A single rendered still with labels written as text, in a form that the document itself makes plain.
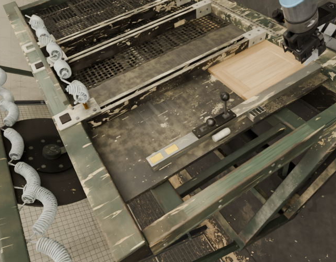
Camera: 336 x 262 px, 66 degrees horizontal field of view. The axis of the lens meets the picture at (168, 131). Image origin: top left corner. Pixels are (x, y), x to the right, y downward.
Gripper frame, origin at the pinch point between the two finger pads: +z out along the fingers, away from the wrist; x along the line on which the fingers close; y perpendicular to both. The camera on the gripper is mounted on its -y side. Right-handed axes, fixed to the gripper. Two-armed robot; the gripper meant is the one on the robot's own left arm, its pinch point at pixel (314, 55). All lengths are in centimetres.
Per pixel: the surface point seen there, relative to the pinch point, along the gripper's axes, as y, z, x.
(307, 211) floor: 45, 178, 22
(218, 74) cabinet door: 23, 25, -40
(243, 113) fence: 28.2, 18.2, -10.8
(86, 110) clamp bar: 75, -16, -46
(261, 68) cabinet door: 5.4, 35.7, -30.6
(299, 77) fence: -1.9, 36.3, -13.4
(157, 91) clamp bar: 49, 8, -46
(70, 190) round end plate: 127, 14, -48
